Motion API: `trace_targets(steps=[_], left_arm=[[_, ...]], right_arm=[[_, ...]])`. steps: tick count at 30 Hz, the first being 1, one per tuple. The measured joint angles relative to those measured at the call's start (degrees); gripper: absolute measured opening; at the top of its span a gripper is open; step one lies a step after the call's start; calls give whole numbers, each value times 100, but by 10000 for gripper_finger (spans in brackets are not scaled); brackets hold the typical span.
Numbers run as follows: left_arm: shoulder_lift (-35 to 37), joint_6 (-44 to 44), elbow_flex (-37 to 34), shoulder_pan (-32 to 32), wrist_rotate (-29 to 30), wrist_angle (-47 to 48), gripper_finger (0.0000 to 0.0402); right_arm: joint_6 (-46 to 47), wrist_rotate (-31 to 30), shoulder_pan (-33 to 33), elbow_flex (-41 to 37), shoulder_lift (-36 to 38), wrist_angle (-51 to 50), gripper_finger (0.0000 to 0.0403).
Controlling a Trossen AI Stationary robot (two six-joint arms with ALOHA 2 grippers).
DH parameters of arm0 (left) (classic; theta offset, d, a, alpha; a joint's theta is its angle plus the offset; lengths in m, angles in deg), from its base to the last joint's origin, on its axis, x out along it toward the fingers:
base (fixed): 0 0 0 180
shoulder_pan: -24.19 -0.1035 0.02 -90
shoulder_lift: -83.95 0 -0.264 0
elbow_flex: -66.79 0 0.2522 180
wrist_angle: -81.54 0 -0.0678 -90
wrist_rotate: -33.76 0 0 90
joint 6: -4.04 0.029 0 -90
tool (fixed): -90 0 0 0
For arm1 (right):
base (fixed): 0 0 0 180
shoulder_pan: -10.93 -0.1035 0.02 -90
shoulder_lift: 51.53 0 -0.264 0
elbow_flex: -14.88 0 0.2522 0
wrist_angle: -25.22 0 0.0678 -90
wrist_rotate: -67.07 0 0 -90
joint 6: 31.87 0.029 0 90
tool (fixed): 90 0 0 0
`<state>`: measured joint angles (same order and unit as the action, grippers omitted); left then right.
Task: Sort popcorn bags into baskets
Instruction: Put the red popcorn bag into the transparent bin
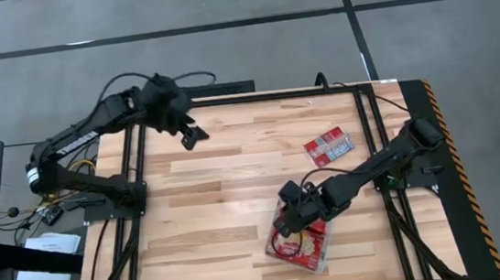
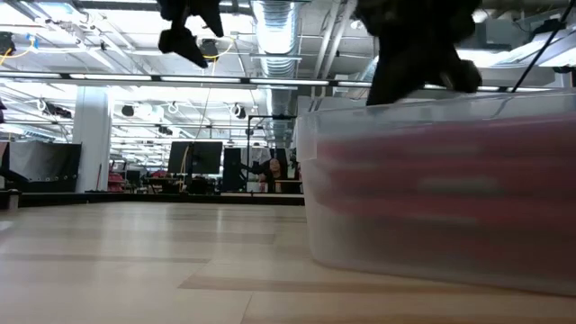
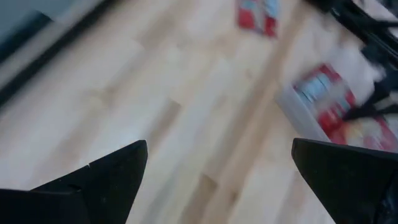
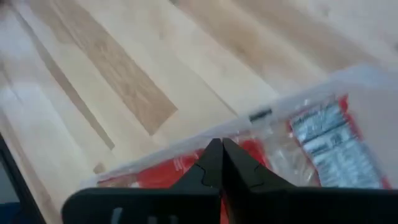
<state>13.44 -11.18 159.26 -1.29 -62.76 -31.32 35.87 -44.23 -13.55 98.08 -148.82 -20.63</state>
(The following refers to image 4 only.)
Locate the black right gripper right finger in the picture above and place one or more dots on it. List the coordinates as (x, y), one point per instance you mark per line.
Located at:
(245, 174)

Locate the red popcorn bag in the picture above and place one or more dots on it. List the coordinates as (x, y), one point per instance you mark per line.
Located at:
(161, 174)
(335, 146)

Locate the blue sheet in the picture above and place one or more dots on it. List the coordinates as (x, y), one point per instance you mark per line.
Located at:
(7, 214)

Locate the black metal table frame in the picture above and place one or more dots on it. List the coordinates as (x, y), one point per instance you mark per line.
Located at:
(19, 186)

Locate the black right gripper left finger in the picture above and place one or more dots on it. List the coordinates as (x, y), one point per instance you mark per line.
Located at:
(208, 168)

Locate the clear plastic bin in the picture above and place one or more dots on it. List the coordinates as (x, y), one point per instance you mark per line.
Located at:
(367, 81)

